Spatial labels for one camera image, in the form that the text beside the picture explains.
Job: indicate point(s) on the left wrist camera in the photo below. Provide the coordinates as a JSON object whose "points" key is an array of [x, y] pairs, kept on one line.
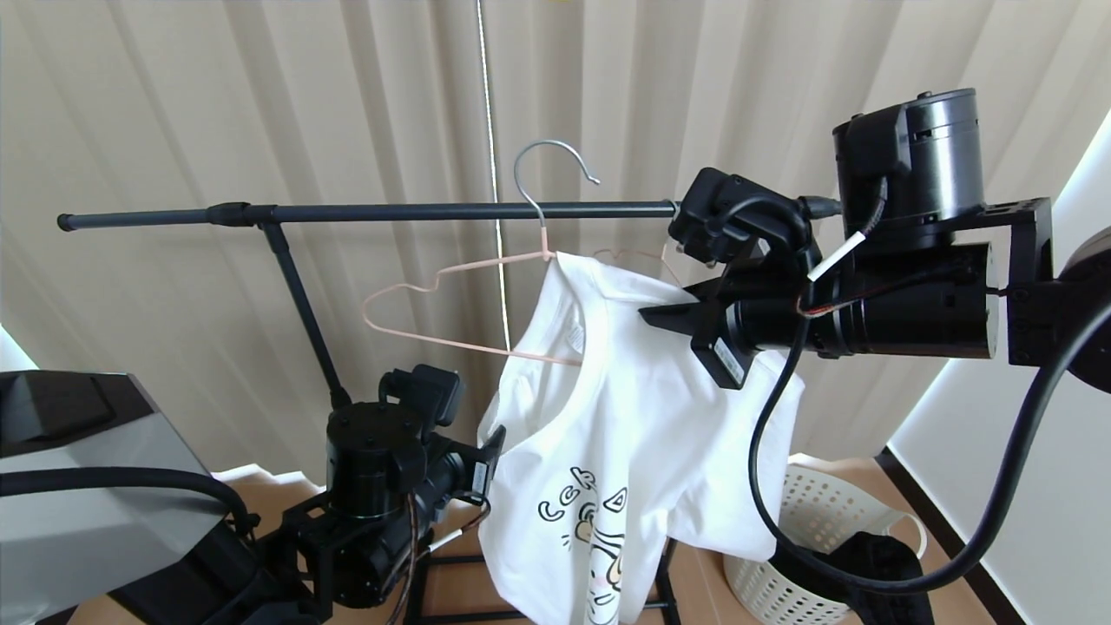
{"points": [[425, 391]]}

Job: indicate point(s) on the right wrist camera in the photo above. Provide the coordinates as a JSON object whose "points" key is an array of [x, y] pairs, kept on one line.
{"points": [[720, 208]]}

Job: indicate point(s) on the pink clothes hanger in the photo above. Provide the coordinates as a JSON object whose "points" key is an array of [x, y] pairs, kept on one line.
{"points": [[642, 253], [544, 243]]}

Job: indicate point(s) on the black garment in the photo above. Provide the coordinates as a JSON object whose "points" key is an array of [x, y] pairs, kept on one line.
{"points": [[885, 564]]}

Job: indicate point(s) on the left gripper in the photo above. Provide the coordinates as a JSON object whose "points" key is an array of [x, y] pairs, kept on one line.
{"points": [[434, 486]]}

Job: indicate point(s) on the white laundry basket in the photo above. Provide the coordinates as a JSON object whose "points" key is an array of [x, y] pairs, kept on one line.
{"points": [[825, 503]]}

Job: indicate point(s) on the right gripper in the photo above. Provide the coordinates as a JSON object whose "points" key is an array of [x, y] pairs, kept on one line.
{"points": [[911, 304]]}

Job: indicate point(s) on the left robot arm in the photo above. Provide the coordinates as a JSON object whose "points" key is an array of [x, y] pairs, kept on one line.
{"points": [[373, 460]]}

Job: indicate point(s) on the black clothes rack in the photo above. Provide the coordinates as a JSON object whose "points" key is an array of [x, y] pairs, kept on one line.
{"points": [[391, 211]]}

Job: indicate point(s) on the beige curtain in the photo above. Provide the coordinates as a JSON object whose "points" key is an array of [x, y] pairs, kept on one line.
{"points": [[174, 104]]}

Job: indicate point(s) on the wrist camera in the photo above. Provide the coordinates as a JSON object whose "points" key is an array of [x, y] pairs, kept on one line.
{"points": [[720, 208], [425, 391]]}

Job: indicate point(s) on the white printed t-shirt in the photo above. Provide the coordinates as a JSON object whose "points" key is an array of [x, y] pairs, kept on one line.
{"points": [[651, 417]]}

